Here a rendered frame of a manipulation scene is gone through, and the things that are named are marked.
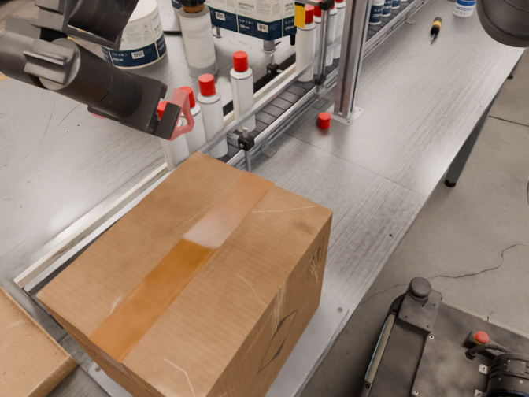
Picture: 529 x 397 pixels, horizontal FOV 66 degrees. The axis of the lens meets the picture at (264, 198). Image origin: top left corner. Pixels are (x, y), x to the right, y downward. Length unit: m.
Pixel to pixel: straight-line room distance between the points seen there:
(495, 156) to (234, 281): 2.20
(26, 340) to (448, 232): 1.73
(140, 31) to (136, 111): 0.81
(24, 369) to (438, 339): 1.14
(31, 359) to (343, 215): 0.67
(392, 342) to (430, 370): 0.14
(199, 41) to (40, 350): 0.84
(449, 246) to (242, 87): 1.35
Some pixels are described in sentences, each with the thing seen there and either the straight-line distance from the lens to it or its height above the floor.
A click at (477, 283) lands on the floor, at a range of 1.97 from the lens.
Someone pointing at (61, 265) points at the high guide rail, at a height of 0.96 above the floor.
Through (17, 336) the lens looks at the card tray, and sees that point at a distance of 0.91.
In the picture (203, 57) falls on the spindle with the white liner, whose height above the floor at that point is 0.95.
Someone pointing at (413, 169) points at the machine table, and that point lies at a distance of 1.07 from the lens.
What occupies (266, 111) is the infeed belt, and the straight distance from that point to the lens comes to 1.12.
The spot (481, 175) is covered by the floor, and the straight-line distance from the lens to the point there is 2.42.
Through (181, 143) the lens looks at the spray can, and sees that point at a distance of 0.86.
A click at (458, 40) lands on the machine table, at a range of 1.67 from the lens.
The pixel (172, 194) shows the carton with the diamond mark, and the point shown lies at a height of 1.12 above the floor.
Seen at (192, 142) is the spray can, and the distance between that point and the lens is 0.90.
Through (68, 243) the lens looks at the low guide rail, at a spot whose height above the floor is 0.91.
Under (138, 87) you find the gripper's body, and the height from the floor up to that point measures 1.26.
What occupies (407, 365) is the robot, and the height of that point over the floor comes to 0.24.
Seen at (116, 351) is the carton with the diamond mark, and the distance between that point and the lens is 0.48.
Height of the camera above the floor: 1.54
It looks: 48 degrees down
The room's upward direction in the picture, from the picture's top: 3 degrees counter-clockwise
